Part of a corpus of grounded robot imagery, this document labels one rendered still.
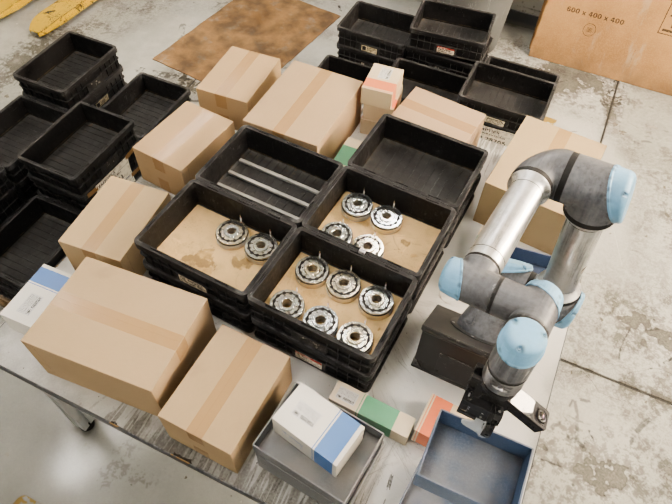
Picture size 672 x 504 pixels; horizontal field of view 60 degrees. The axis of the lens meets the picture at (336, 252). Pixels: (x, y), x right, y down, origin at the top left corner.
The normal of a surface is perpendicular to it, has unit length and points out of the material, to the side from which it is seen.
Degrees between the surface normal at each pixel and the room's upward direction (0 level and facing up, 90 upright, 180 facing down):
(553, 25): 75
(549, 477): 0
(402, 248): 0
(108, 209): 0
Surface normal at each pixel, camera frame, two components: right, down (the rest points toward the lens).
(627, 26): -0.40, 0.55
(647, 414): 0.03, -0.59
